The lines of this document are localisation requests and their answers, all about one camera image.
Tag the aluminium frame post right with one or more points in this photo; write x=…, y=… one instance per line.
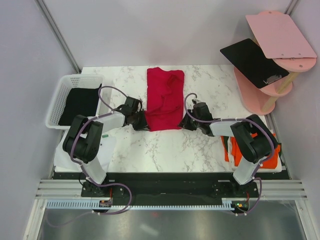
x=291, y=7

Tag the white cloth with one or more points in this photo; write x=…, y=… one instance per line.
x=272, y=165

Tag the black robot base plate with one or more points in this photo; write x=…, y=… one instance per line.
x=170, y=188

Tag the black t shirt in basket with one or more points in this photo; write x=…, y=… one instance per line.
x=80, y=101

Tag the pink clipboard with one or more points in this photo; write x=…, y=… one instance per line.
x=279, y=37

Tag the green t shirt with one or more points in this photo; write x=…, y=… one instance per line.
x=226, y=143

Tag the red t shirt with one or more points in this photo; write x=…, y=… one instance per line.
x=165, y=99

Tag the aluminium frame post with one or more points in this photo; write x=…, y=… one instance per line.
x=291, y=7
x=41, y=4

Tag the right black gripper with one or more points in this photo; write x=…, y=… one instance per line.
x=184, y=123

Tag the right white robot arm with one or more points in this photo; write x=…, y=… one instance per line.
x=255, y=141

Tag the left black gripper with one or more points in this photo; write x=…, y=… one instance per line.
x=143, y=126

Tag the aluminium frame post left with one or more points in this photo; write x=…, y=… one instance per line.
x=41, y=4

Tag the pink wooden shelf stand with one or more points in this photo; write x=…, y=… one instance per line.
x=262, y=101

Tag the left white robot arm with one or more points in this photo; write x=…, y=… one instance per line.
x=83, y=139

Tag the aluminium rail extrusion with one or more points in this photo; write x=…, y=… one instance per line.
x=58, y=189

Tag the black clipboard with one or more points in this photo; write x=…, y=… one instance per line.
x=250, y=60

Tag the white slotted cable duct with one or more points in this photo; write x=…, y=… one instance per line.
x=95, y=204

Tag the white paper sheet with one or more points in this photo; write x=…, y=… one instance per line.
x=63, y=163

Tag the white plastic laundry basket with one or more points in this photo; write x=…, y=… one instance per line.
x=64, y=86

